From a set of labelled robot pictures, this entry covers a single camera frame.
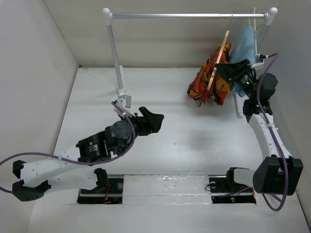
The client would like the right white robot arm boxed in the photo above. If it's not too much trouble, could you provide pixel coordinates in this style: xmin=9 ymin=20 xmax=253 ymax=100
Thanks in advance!
xmin=215 ymin=59 xmax=303 ymax=196

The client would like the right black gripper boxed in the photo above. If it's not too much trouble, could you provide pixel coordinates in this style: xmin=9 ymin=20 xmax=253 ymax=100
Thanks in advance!
xmin=215 ymin=58 xmax=257 ymax=100

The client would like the wooden clothes hanger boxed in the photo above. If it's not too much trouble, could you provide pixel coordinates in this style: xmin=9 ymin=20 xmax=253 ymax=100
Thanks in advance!
xmin=199 ymin=15 xmax=234 ymax=107

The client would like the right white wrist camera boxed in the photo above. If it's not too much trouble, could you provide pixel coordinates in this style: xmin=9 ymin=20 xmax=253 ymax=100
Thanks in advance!
xmin=251 ymin=54 xmax=268 ymax=70

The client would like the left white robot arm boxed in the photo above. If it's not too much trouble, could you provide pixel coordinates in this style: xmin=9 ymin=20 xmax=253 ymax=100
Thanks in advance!
xmin=12 ymin=102 xmax=164 ymax=201

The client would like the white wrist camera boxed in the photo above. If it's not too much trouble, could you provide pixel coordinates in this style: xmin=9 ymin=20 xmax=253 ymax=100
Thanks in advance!
xmin=251 ymin=54 xmax=268 ymax=70
xmin=112 ymin=95 xmax=135 ymax=118

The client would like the white metal clothes rack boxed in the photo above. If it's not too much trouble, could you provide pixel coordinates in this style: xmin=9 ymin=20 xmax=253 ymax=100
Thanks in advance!
xmin=102 ymin=6 xmax=279 ymax=119

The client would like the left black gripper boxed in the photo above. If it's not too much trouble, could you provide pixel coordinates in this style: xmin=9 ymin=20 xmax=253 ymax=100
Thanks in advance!
xmin=117 ymin=107 xmax=162 ymax=156

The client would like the light blue hanging garment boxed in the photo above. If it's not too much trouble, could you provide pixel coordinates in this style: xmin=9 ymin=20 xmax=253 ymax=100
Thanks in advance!
xmin=229 ymin=23 xmax=265 ymax=98

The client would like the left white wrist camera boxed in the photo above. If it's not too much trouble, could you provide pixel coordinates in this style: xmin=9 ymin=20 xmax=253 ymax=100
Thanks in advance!
xmin=112 ymin=95 xmax=135 ymax=118

